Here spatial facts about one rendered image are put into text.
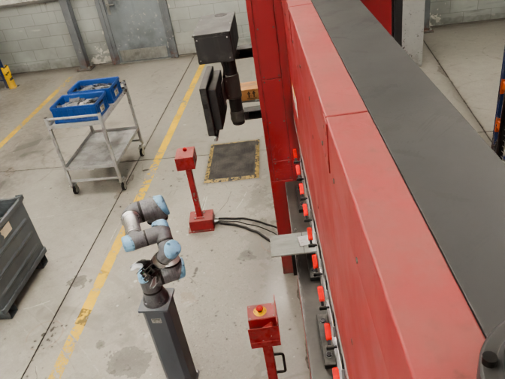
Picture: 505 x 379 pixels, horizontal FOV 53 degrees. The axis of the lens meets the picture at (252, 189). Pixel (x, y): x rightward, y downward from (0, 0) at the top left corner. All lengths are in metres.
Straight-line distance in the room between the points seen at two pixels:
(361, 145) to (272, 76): 2.26
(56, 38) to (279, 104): 7.61
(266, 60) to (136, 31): 6.80
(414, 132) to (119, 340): 3.25
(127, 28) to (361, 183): 9.14
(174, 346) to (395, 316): 2.59
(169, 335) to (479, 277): 2.54
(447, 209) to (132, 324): 3.43
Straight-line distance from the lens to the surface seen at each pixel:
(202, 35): 3.35
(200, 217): 4.72
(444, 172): 0.95
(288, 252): 2.79
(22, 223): 4.73
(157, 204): 2.65
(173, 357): 3.27
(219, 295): 4.08
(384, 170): 0.95
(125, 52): 10.06
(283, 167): 3.55
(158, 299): 2.96
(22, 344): 4.37
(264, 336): 2.73
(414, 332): 0.66
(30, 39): 10.75
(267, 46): 3.20
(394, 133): 1.07
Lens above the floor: 2.80
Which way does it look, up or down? 32 degrees down
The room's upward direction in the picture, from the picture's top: 9 degrees counter-clockwise
